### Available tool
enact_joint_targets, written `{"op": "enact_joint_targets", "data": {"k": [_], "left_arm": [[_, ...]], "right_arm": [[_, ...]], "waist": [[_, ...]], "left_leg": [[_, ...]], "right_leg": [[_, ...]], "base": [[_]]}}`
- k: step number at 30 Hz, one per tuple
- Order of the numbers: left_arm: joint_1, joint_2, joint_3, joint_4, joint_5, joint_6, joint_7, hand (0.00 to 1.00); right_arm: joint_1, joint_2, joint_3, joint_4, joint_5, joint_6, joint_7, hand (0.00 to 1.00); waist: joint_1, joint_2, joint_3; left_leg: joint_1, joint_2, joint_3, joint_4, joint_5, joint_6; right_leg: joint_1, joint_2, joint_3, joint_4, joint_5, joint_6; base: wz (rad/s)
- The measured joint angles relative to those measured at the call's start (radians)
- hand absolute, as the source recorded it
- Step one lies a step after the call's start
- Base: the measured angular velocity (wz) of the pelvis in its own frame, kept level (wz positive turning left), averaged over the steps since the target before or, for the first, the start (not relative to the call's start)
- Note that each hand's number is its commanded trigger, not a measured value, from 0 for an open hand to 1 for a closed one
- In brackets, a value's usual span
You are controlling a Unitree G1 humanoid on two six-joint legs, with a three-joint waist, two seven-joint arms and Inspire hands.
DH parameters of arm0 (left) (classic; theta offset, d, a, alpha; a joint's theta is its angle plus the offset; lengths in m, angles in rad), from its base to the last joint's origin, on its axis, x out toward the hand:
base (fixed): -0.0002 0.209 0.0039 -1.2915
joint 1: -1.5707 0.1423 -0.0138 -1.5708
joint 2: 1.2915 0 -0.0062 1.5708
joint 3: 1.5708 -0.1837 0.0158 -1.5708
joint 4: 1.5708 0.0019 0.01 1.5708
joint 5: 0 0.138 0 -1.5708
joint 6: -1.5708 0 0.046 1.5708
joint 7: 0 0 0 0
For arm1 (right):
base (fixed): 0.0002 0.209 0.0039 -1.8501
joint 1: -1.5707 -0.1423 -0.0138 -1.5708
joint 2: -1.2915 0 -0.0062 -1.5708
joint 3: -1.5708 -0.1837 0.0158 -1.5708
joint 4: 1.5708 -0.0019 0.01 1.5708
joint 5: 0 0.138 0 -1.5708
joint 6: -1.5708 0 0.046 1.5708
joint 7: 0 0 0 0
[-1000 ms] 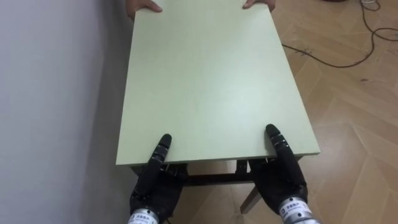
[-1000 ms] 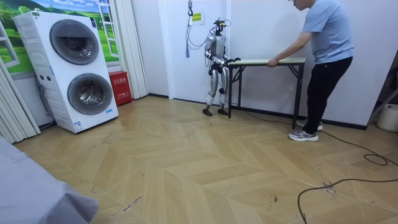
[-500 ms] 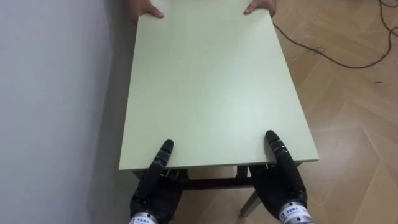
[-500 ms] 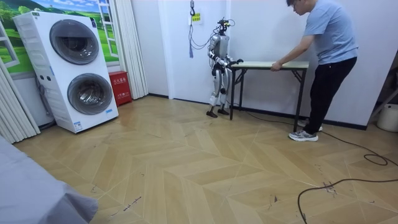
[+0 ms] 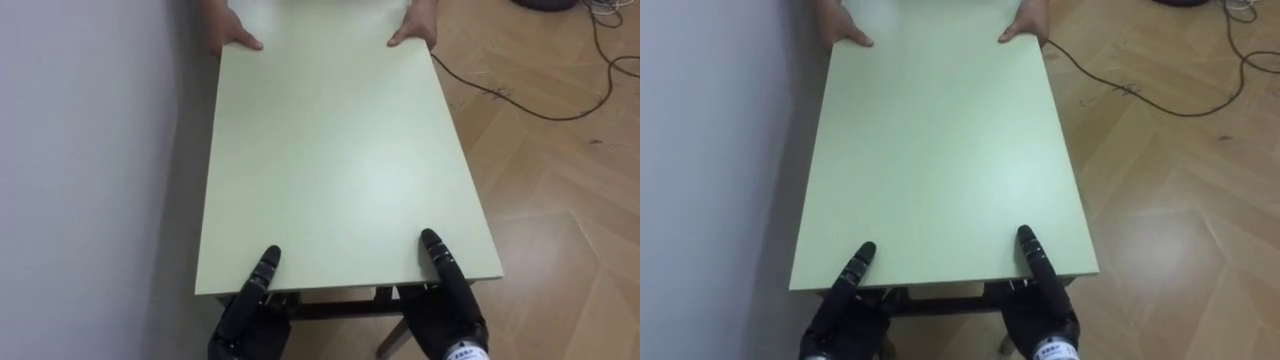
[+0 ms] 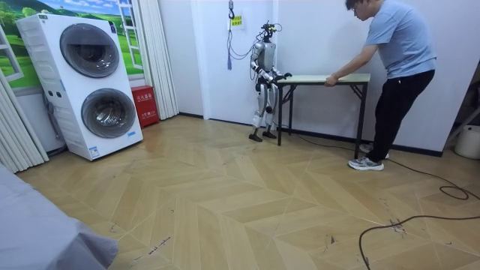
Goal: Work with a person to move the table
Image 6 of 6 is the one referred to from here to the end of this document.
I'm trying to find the grey bed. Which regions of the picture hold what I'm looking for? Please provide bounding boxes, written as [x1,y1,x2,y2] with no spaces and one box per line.
[0,162,120,270]

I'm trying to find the white washing machine tower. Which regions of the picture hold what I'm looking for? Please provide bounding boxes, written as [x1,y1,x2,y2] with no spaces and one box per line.
[15,13,145,162]

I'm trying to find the black floor cable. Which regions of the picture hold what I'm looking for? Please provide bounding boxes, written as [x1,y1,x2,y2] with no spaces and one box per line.
[272,121,480,201]
[358,214,480,270]

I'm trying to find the robot body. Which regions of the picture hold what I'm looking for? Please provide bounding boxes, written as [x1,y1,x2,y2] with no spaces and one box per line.
[250,21,283,93]

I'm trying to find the landscape wall poster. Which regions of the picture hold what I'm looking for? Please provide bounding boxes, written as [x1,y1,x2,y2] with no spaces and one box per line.
[0,0,146,90]

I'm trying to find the red fire extinguisher box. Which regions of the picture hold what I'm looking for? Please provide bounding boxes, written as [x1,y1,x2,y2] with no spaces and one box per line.
[130,85,161,130]

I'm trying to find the robot legs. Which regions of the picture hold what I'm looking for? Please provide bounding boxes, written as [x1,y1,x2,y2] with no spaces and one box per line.
[248,80,281,143]

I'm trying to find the cable bundle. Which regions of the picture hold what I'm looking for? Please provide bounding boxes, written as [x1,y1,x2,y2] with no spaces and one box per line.
[225,0,264,72]

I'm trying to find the white round bin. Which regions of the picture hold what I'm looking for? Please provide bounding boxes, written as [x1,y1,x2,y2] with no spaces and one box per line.
[454,124,480,161]

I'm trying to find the folding table with black legs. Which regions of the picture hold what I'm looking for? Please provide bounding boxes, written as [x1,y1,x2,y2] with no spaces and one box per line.
[276,72,372,160]

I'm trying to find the grey washing machine hose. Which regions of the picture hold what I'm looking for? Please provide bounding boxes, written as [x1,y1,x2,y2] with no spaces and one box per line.
[42,92,69,158]

